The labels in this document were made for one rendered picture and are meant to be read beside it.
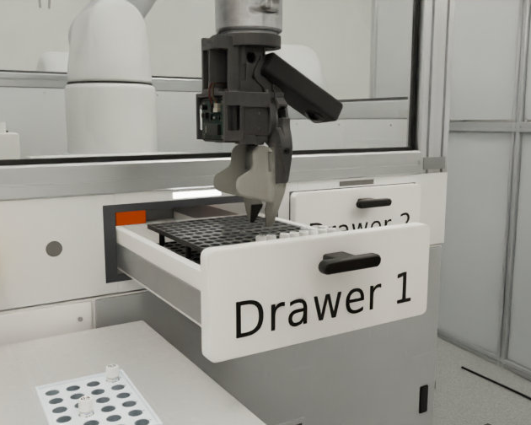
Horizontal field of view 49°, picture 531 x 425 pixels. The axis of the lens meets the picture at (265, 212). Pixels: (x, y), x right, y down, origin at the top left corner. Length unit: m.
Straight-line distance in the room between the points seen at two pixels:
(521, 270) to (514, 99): 0.70
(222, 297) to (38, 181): 0.37
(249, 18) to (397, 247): 0.30
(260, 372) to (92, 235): 0.38
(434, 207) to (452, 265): 1.71
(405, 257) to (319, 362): 0.46
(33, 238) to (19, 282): 0.06
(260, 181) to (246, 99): 0.09
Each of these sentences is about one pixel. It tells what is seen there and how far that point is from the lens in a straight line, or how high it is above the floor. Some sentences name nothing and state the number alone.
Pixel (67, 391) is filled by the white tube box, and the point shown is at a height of 0.80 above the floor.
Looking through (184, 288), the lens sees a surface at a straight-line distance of 0.65.
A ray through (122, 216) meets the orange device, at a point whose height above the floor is 0.85.
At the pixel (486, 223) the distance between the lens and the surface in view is 2.74.
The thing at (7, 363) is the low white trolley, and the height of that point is 0.76.
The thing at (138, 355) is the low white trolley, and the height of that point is 0.76.
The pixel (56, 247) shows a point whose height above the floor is 0.88.
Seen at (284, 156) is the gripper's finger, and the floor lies 1.01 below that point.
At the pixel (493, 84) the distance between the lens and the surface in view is 2.72.
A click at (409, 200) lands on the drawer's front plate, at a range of 1.14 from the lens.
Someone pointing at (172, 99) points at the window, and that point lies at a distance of 0.90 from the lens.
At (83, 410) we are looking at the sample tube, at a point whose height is 0.80.
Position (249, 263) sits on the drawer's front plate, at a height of 0.91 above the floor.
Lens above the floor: 1.05
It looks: 9 degrees down
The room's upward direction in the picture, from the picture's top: straight up
